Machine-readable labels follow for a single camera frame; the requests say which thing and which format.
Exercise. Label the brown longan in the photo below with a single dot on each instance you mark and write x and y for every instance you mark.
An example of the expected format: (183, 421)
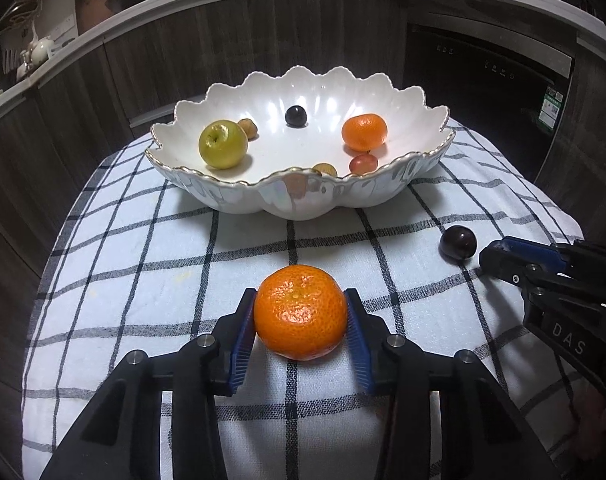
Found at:
(248, 129)
(324, 170)

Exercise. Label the dark purple plum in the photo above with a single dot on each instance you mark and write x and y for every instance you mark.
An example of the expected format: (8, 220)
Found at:
(457, 243)

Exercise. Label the red jujube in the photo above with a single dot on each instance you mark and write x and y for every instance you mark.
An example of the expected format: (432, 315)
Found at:
(363, 163)

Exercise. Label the person's right hand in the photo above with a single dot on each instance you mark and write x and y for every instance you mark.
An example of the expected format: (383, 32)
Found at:
(598, 425)

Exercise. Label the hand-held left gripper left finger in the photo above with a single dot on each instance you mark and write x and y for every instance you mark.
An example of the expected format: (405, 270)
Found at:
(240, 355)

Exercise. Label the green label sticker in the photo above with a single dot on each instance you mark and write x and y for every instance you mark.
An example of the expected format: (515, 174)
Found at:
(550, 109)

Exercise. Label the brown cutting board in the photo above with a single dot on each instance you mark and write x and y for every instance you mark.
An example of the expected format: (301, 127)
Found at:
(97, 5)

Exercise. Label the white scalloped ceramic bowl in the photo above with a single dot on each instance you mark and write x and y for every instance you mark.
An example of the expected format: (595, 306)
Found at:
(293, 195)

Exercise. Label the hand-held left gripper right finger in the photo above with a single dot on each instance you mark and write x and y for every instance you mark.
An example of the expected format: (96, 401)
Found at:
(359, 355)

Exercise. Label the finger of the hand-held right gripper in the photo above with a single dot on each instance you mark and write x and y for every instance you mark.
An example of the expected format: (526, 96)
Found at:
(500, 262)
(533, 252)

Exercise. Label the small dark grape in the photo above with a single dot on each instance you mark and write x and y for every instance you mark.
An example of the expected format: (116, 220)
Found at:
(296, 116)

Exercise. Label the green apple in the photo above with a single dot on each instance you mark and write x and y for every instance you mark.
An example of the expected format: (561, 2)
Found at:
(223, 144)

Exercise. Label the white checked cloth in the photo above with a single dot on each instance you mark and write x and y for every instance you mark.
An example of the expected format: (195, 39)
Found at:
(158, 285)

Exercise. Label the orange mandarin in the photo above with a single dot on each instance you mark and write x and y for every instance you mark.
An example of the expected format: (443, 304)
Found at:
(364, 132)
(300, 310)

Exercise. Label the black built-in dishwasher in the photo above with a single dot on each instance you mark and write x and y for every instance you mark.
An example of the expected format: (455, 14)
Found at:
(483, 90)

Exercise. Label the white teapot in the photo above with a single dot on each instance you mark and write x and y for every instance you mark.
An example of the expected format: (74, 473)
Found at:
(39, 49)

